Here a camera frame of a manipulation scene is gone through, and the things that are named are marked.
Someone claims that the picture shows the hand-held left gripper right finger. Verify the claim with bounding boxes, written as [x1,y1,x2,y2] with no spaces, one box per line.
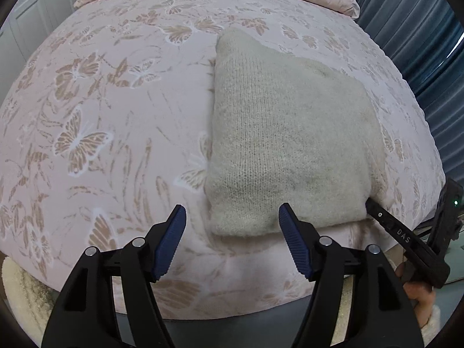
[278,204,425,348]

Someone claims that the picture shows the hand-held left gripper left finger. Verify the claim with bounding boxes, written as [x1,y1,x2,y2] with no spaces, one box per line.
[41,205,187,348]

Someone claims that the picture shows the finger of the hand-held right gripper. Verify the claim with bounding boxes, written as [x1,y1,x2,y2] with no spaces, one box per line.
[365,199,451,289]

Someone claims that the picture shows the beige knit sweater black hearts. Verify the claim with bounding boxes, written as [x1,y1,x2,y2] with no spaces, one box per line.
[204,26,381,239]

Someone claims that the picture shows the person's right forearm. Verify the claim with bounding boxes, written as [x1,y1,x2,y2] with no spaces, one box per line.
[416,304,442,338]

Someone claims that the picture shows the person's right hand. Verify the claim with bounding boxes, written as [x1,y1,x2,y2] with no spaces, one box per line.
[395,261,436,310]

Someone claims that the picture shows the bed with butterfly print sheet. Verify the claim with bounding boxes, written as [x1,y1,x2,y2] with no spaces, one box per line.
[0,0,446,320]

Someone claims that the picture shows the cream fluffy rug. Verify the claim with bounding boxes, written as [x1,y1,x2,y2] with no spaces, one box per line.
[2,257,59,348]

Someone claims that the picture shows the grey blue curtain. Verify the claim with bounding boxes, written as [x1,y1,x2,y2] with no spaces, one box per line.
[341,0,464,185]

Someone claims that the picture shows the white wardrobe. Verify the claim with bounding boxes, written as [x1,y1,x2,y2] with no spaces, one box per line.
[0,0,97,91]

